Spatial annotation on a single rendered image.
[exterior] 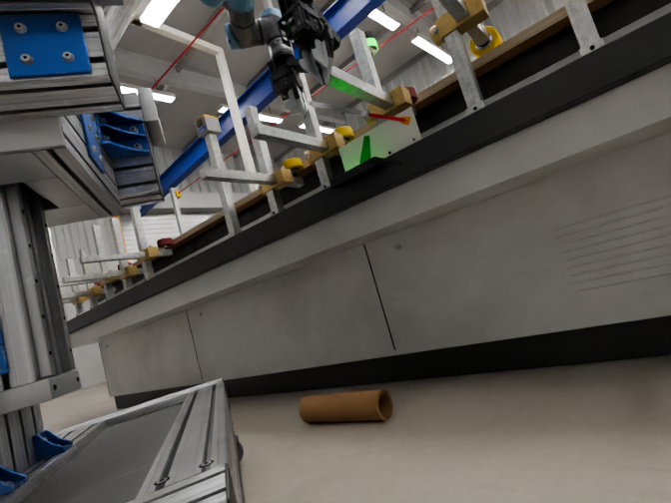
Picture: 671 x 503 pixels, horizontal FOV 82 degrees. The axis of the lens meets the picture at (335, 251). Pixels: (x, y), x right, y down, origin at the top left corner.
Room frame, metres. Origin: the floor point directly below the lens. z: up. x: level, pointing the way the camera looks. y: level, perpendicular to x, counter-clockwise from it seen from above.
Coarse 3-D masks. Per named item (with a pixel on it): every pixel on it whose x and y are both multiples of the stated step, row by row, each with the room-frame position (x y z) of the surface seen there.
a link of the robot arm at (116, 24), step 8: (128, 0) 1.05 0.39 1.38; (136, 0) 1.07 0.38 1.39; (104, 8) 1.02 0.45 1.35; (112, 8) 1.03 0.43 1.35; (120, 8) 1.04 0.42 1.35; (128, 8) 1.06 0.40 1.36; (136, 8) 1.09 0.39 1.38; (104, 16) 1.02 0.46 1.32; (112, 16) 1.03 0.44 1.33; (120, 16) 1.05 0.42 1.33; (128, 16) 1.07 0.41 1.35; (112, 24) 1.04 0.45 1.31; (120, 24) 1.05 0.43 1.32; (112, 32) 1.04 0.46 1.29; (120, 32) 1.07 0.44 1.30; (112, 40) 1.05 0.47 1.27; (112, 48) 1.06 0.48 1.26
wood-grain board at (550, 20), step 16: (592, 0) 0.87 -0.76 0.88; (608, 0) 0.89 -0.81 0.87; (560, 16) 0.91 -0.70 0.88; (528, 32) 0.96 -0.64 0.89; (544, 32) 0.95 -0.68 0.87; (496, 48) 1.01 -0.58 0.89; (512, 48) 0.99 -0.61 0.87; (528, 48) 1.01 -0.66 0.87; (480, 64) 1.04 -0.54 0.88; (496, 64) 1.05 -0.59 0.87; (448, 80) 1.09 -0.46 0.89; (432, 96) 1.14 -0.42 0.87; (368, 128) 1.27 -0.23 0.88; (256, 192) 1.63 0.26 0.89; (240, 208) 1.74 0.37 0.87; (208, 224) 1.86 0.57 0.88; (176, 240) 2.04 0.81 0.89; (160, 256) 2.26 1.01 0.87
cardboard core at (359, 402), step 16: (304, 400) 1.27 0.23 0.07; (320, 400) 1.22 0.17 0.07; (336, 400) 1.18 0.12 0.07; (352, 400) 1.14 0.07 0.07; (368, 400) 1.10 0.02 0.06; (384, 400) 1.15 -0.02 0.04; (304, 416) 1.25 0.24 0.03; (320, 416) 1.21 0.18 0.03; (336, 416) 1.17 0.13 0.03; (352, 416) 1.14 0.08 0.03; (368, 416) 1.11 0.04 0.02; (384, 416) 1.11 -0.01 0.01
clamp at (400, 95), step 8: (400, 88) 1.01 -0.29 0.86; (392, 96) 1.03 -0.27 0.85; (400, 96) 1.01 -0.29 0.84; (408, 96) 1.04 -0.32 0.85; (400, 104) 1.02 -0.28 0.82; (408, 104) 1.03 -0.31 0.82; (376, 112) 1.06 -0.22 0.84; (384, 112) 1.05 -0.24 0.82; (392, 112) 1.05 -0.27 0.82; (400, 112) 1.07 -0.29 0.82; (368, 120) 1.09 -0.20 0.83
